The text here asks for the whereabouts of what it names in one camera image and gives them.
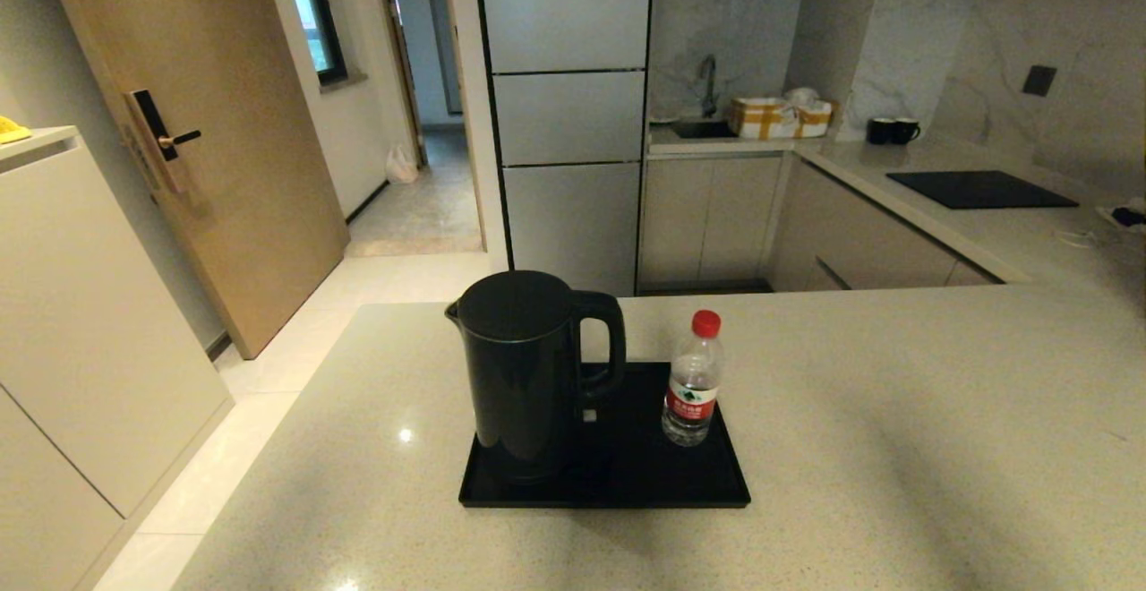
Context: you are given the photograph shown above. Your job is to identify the black door lock with handle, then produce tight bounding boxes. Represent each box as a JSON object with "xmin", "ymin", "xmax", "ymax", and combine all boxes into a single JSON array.
[{"xmin": 123, "ymin": 89, "xmax": 202, "ymax": 195}]

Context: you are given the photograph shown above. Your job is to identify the brown interior door frame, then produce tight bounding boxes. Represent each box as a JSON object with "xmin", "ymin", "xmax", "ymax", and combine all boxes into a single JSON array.
[{"xmin": 374, "ymin": 0, "xmax": 429, "ymax": 167}]

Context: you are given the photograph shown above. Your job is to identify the metal kitchen faucet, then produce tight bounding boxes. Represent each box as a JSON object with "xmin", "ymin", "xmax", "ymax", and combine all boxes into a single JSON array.
[{"xmin": 698, "ymin": 55, "xmax": 720, "ymax": 119}]

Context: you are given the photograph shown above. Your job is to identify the cardboard box with yellow tape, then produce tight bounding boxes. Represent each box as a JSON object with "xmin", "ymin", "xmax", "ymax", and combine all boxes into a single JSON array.
[
  {"xmin": 727, "ymin": 97, "xmax": 800, "ymax": 141},
  {"xmin": 793, "ymin": 100, "xmax": 835, "ymax": 138}
]

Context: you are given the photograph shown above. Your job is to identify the black electric kettle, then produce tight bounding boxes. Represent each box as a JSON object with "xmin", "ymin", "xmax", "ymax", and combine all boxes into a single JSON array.
[{"xmin": 445, "ymin": 270, "xmax": 628, "ymax": 484}]

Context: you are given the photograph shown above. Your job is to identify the beige kitchen base cabinets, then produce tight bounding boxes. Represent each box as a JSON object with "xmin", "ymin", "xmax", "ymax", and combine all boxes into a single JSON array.
[{"xmin": 637, "ymin": 154, "xmax": 999, "ymax": 295}]

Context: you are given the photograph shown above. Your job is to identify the tall white cabinet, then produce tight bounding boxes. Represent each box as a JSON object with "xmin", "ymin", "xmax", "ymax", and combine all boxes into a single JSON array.
[{"xmin": 475, "ymin": 0, "xmax": 656, "ymax": 296}]

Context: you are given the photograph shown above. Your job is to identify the white plastic bag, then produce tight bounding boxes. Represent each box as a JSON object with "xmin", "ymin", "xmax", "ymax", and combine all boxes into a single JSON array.
[{"xmin": 386, "ymin": 143, "xmax": 420, "ymax": 184}]

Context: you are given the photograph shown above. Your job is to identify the light wooden door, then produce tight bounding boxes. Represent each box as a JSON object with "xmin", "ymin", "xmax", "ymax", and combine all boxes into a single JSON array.
[{"xmin": 38, "ymin": 0, "xmax": 351, "ymax": 360}]

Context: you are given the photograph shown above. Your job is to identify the dark framed window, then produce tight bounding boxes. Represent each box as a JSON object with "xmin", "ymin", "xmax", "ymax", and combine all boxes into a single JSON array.
[{"xmin": 280, "ymin": 0, "xmax": 348, "ymax": 86}]

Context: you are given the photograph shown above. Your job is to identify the white power strip black plug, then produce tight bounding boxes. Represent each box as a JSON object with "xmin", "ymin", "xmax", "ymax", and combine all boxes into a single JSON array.
[{"xmin": 1097, "ymin": 200, "xmax": 1146, "ymax": 234}]

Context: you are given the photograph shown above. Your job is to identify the clear water bottle red cap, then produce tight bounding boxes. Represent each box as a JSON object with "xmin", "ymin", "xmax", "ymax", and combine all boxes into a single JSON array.
[{"xmin": 662, "ymin": 310, "xmax": 724, "ymax": 448}]

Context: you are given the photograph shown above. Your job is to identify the black rectangular serving tray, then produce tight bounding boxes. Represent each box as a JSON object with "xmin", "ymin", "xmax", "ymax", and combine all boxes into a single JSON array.
[{"xmin": 458, "ymin": 361, "xmax": 752, "ymax": 510}]

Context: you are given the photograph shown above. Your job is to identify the black induction cooktop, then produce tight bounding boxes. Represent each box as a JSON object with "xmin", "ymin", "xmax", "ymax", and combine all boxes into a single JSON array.
[{"xmin": 886, "ymin": 170, "xmax": 1080, "ymax": 210}]

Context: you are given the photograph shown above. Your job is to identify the white storage cabinet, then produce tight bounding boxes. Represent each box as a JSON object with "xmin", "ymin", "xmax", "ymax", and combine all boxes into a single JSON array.
[{"xmin": 0, "ymin": 126, "xmax": 235, "ymax": 591}]

